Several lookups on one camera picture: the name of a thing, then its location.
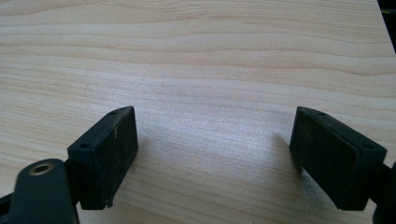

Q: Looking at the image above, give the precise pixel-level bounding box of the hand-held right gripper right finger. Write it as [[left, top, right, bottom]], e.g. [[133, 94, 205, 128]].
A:
[[289, 105, 389, 212]]

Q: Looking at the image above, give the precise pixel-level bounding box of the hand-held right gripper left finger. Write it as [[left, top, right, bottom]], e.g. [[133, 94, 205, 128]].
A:
[[66, 105, 140, 211]]

